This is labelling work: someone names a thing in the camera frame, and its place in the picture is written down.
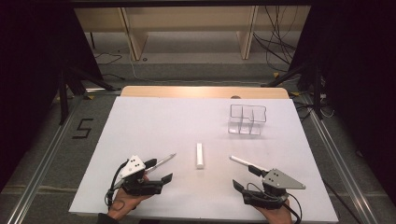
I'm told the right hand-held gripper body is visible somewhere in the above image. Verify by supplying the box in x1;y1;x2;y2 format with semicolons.
242;168;307;210

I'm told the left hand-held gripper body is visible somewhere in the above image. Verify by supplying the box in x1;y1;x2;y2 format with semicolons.
111;154;163;197

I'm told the silver pen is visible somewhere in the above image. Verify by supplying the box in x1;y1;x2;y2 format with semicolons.
144;152;177;175

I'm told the white pen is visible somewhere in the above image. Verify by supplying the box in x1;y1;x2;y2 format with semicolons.
229;155;269;173

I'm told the white tube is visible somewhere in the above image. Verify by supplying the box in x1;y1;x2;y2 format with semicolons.
195;142;205;171

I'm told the clear plastic desk organizer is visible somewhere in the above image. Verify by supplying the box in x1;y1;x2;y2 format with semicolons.
227;104;268;136

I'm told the person's right hand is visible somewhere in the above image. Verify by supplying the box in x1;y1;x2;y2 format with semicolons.
253;200;295;224

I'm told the person's left hand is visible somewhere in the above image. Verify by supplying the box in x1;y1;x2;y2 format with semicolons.
107;187;154;222

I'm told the white foam board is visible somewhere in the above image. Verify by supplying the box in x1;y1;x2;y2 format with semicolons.
68;95;340;223

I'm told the black tripod stand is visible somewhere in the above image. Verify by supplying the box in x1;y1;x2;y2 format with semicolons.
261;61;325;121
57;65;119;126

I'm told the light wooden shelf unit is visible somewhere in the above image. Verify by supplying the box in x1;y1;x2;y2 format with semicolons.
74;6;312;62

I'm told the black curtain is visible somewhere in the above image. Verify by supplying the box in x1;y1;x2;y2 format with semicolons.
289;0;396;200
0;0;105;191

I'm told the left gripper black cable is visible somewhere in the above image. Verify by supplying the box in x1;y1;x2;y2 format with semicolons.
105;160;129;210

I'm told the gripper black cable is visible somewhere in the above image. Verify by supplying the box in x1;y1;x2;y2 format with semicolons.
105;160;129;210
246;182;304;224

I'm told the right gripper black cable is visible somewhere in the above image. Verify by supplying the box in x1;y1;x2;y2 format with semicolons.
246;182;304;224

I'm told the long aluminium floor rail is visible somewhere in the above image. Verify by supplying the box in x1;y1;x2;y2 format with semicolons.
5;92;87;224
300;92;381;224

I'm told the short aluminium rail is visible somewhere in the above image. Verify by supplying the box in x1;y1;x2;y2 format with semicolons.
84;87;122;94

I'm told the thin black floor cable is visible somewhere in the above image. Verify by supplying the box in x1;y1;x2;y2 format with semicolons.
93;51;124;66

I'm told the bundle of black cables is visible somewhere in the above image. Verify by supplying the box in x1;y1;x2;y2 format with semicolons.
252;5;301;75

